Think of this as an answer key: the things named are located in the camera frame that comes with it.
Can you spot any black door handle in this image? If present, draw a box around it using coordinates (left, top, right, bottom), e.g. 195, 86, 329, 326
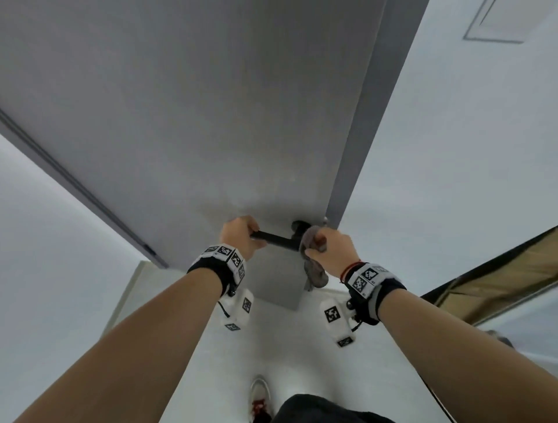
251, 220, 313, 253

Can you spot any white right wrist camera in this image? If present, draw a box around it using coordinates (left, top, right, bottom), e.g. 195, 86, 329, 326
319, 298, 363, 349

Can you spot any person's right hand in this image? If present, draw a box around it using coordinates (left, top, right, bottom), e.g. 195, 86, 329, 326
303, 226, 362, 279

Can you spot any grey cleaning cloth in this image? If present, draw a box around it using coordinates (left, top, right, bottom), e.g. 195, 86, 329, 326
298, 224, 328, 293

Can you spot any dark grey door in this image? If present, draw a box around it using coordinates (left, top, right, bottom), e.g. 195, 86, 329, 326
0, 0, 430, 313

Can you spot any red string bracelet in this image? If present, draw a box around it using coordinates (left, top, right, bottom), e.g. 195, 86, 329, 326
339, 260, 363, 282

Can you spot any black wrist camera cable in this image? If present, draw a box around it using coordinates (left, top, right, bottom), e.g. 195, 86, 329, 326
420, 379, 456, 423

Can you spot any white marker cube on wrist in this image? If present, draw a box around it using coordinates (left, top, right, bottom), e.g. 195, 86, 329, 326
217, 288, 255, 332

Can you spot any black shirt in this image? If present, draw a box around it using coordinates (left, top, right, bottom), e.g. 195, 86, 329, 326
271, 394, 395, 423

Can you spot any wristband with markers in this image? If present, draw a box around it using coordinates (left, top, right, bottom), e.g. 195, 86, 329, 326
186, 243, 247, 297
344, 263, 407, 325

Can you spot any white and red left shoe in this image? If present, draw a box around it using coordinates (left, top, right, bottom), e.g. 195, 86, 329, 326
249, 375, 273, 423

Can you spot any person's left forearm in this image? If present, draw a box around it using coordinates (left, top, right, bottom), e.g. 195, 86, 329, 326
13, 266, 223, 423

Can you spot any person's left hand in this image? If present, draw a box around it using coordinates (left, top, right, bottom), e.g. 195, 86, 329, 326
220, 216, 267, 262

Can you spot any person's right forearm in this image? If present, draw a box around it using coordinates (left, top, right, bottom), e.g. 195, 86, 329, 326
378, 288, 558, 423

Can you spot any left wristband with markers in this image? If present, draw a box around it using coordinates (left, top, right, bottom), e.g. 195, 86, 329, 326
186, 243, 247, 297

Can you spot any right wristband with markers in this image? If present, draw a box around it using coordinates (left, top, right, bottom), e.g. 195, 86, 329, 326
344, 263, 407, 325

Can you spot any brown cardboard sheet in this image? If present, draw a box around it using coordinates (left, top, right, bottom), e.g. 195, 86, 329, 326
420, 226, 558, 325

